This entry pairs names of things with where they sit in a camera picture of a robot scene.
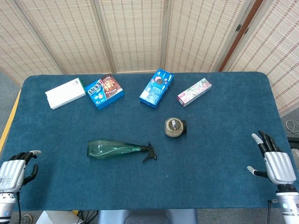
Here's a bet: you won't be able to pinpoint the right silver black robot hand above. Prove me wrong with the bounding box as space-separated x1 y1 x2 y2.
247 130 298 186

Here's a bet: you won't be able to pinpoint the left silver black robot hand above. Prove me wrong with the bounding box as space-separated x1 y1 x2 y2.
0 150 42 193

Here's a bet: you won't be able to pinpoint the green spray bottle black trigger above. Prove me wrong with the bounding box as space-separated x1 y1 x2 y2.
87 139 157 163

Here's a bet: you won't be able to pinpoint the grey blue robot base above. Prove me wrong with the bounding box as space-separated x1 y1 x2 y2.
97 209 199 224

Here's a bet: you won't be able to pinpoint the yellow table edge strip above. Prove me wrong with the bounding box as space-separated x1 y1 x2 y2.
0 90 22 153

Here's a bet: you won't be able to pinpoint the white floor box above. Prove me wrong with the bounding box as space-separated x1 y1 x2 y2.
36 210 81 224

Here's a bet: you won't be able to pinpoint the white rectangular box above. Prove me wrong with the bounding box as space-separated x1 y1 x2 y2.
44 77 86 110

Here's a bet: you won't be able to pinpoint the narrow bamboo folding screen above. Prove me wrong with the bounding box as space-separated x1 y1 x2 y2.
221 0 299 117

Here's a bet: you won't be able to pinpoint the glass jar with black lid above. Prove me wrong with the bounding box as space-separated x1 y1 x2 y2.
164 117 187 138

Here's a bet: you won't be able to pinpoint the pink floral long box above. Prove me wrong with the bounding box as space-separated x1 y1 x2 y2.
177 77 213 108

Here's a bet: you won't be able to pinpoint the blue chocolate chip cookie box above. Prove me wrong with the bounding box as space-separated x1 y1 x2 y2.
84 73 125 111

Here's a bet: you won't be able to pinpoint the blue felt table mat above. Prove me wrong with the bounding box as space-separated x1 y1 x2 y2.
0 71 299 212

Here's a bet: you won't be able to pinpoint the blue sandwich cookie box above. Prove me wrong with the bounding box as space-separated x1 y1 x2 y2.
139 68 175 110

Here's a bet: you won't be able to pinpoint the wide bamboo folding screen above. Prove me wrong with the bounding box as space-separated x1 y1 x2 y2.
0 0 257 86

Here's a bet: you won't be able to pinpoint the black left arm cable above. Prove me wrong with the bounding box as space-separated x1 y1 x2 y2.
14 192 22 224

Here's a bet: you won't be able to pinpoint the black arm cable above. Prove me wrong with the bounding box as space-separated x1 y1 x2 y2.
267 199 278 224
14 192 22 224

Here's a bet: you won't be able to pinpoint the white coiled cable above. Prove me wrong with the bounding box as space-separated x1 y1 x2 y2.
285 119 299 134

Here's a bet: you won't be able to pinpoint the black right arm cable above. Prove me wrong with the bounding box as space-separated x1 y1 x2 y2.
267 199 278 224

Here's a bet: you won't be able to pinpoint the black floor cables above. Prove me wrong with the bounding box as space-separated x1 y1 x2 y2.
76 210 99 224

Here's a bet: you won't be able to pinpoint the brown wooden post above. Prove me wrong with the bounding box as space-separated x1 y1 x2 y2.
219 0 264 72

